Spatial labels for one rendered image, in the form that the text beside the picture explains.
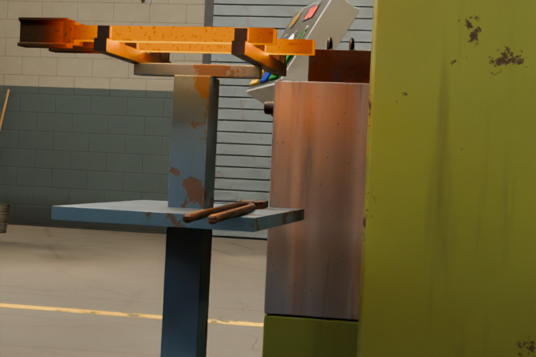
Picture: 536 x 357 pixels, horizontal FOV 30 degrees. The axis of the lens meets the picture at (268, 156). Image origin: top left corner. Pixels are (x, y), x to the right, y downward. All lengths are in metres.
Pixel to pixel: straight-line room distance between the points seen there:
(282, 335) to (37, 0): 9.44
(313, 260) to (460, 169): 0.41
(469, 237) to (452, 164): 0.12
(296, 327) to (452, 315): 0.40
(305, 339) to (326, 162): 0.34
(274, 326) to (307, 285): 0.10
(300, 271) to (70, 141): 9.05
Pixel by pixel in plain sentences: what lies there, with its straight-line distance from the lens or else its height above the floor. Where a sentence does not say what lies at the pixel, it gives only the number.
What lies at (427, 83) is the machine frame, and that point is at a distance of 1.62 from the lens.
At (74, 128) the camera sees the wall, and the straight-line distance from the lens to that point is 10.87.
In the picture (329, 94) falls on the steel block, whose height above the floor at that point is 0.89.
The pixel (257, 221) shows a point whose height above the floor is 0.67.
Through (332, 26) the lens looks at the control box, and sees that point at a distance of 2.56.
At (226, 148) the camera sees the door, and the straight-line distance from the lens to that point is 10.33.
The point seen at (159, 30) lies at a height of 0.94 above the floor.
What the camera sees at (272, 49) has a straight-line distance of 1.57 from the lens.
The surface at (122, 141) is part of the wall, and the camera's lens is 10.68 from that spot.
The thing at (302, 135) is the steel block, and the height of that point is 0.81.
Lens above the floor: 0.75
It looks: 1 degrees up
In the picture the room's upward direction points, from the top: 3 degrees clockwise
